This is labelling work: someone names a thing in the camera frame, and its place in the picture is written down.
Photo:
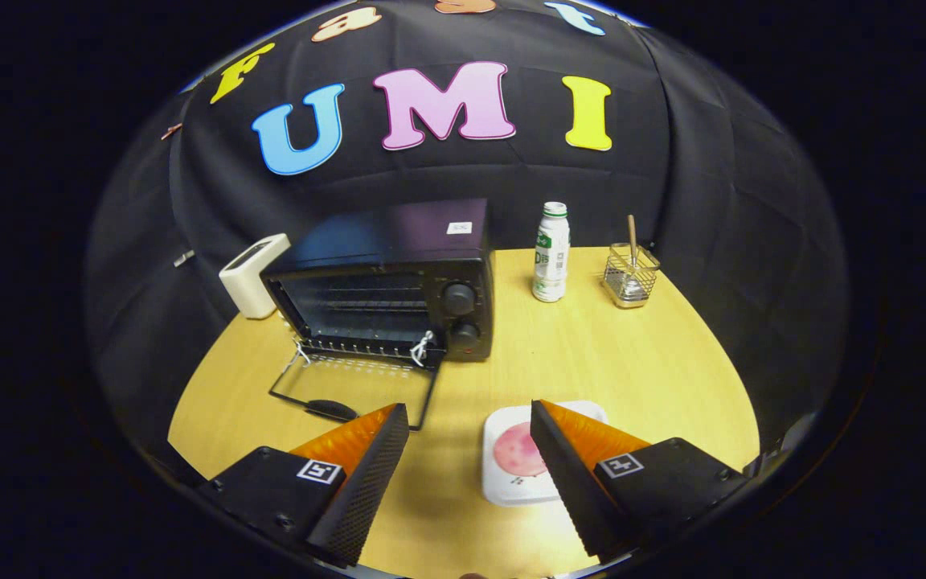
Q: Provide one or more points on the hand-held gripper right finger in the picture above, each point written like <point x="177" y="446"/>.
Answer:
<point x="571" y="490"/>

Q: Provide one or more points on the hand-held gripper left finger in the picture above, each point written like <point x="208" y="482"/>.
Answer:
<point x="362" y="490"/>

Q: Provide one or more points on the white plate with pink food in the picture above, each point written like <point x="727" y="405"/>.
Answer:
<point x="511" y="466"/>

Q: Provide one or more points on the black toaster oven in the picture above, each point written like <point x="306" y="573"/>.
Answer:
<point x="399" y="233"/>

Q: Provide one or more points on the white bread toaster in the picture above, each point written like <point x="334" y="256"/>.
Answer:
<point x="246" y="281"/>

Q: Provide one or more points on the white bottle with green label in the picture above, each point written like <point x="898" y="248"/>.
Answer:
<point x="551" y="257"/>

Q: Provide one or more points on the wooden stick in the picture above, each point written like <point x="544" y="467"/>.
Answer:
<point x="632" y="237"/>

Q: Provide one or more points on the metal clip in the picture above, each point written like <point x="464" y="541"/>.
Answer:
<point x="184" y="258"/>

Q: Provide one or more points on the pink clip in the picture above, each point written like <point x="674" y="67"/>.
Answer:
<point x="171" y="131"/>

